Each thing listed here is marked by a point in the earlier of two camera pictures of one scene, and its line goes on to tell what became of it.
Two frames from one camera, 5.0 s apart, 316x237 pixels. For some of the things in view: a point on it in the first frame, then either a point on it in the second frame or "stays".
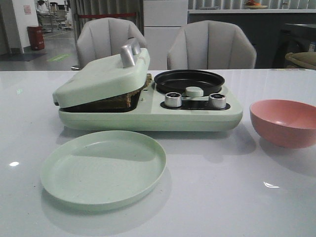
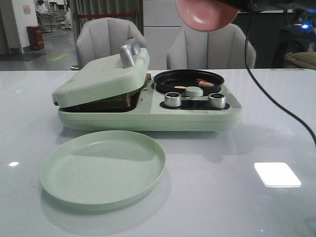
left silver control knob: x=173 y=99 stays
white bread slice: x=121 y=102 stays
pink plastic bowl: x=284 y=123 -> x=206 y=15
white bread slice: x=148 y=79 stays
